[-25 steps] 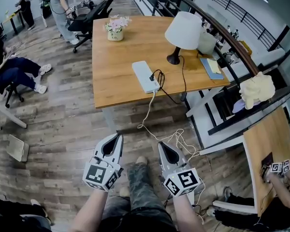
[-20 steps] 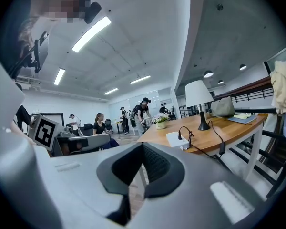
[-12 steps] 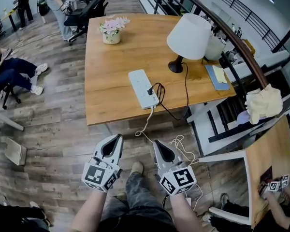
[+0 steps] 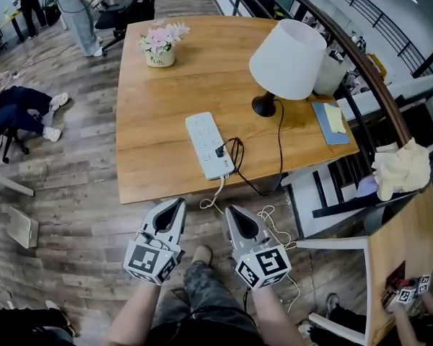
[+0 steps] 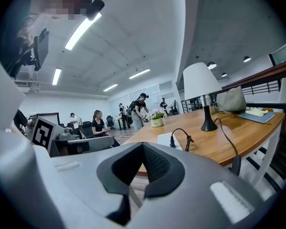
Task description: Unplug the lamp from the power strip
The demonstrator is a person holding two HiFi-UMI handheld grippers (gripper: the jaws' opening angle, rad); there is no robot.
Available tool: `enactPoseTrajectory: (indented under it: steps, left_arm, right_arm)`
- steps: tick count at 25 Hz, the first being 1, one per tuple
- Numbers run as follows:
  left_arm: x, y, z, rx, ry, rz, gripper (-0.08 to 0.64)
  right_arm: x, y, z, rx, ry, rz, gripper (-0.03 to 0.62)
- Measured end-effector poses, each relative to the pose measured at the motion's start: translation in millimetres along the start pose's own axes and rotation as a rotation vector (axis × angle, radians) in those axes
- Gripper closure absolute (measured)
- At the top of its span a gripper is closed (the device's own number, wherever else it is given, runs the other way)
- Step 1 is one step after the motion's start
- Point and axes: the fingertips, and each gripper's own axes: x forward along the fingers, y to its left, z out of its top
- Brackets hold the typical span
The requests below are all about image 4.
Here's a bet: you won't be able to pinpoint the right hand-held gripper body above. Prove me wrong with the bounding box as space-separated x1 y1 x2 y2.
227 234 293 290

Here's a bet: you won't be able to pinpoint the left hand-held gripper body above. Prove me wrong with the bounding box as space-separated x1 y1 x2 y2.
123 227 186 287

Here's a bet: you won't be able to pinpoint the white power strip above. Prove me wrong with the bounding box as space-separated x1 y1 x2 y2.
185 111 237 182

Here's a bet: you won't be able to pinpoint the black power cord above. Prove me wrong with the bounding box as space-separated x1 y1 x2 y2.
214 98 286 198

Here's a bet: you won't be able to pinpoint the white table lamp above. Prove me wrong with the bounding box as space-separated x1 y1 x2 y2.
248 18 328 119

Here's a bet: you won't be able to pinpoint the person's left forearm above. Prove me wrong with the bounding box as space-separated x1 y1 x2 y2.
103 281 164 346

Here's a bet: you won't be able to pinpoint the person's right forearm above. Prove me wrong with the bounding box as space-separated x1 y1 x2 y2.
250 285 305 346

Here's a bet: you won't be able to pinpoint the grey desk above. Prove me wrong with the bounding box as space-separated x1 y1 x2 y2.
0 167 35 198

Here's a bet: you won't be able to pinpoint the person's tan shoe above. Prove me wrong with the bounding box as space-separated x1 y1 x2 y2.
192 244 214 267

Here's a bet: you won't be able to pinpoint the person's camouflage trousers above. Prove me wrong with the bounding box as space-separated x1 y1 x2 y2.
146 259 265 346

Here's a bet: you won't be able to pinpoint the purple cloth item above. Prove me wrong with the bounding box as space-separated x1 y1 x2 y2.
356 176 380 198

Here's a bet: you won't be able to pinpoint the blue notebook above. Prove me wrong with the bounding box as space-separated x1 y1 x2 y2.
311 100 351 147

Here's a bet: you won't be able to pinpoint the white plastic bin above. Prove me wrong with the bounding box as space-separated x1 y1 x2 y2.
5 205 40 250

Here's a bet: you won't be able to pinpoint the yellow paper sheet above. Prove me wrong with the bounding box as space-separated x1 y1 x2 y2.
323 103 348 135

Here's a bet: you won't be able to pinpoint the cream cloth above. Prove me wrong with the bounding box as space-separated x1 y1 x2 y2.
371 137 432 202

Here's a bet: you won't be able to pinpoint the black office chair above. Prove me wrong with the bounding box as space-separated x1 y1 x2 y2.
0 127 30 165
94 0 164 58

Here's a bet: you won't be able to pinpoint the translucent plastic container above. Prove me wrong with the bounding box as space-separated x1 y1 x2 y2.
312 50 348 97

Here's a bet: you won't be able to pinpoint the pink flowers in white pot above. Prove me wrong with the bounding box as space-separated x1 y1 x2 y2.
138 21 191 68

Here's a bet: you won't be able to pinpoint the black railing with wooden handrail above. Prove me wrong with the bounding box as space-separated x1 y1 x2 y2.
201 0 433 219

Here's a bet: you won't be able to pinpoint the white power strip cable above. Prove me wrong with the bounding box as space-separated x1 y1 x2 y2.
198 174 301 314

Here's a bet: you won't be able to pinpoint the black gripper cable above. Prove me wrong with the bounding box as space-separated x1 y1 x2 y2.
241 287 253 314

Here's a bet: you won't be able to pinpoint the wooden table with white frame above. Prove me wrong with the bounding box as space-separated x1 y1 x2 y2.
294 185 433 346

